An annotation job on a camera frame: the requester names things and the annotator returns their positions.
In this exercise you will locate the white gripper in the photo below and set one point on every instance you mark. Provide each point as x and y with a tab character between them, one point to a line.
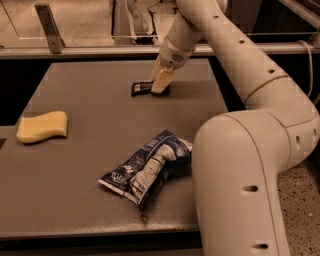
172	56

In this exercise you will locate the black rxbar chocolate wrapper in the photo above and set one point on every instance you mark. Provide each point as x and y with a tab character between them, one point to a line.
146	87

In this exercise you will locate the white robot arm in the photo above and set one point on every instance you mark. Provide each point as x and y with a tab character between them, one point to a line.
237	156

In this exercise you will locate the blue chip bag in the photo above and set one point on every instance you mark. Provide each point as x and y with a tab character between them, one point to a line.
141	176

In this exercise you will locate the yellow sponge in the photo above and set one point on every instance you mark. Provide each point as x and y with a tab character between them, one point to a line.
41	127

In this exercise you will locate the left metal rail bracket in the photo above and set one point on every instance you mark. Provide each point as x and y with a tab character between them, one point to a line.
54	40

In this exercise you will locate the horizontal metal rail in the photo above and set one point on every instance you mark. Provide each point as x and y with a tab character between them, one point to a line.
134	50

